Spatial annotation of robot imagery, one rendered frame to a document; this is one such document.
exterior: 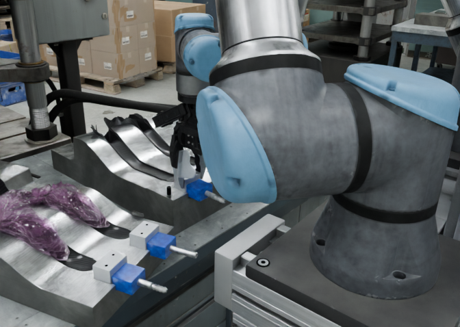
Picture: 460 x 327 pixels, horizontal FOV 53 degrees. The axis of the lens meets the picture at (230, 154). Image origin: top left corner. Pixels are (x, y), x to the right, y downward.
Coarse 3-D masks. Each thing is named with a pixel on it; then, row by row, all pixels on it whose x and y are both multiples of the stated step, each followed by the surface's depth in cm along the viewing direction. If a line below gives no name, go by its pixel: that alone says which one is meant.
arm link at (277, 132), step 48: (240, 0) 44; (288, 0) 45; (240, 48) 44; (288, 48) 42; (240, 96) 42; (288, 96) 41; (336, 96) 44; (240, 144) 40; (288, 144) 41; (336, 144) 42; (240, 192) 42; (288, 192) 43; (336, 192) 46
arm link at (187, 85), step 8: (176, 72) 92; (176, 80) 91; (184, 80) 89; (192, 80) 89; (200, 80) 89; (176, 88) 92; (184, 88) 90; (192, 88) 89; (200, 88) 89; (192, 96) 91
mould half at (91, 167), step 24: (72, 144) 132; (96, 144) 115; (144, 144) 122; (168, 144) 125; (72, 168) 123; (96, 168) 115; (120, 168) 112; (168, 168) 113; (120, 192) 111; (144, 192) 104; (216, 192) 109; (144, 216) 107; (168, 216) 100; (192, 216) 104
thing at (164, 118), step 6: (174, 108) 95; (180, 108) 94; (156, 114) 101; (162, 114) 98; (168, 114) 97; (174, 114) 96; (180, 114) 95; (156, 120) 100; (162, 120) 99; (168, 120) 98; (174, 120) 100; (156, 126) 101; (162, 126) 101
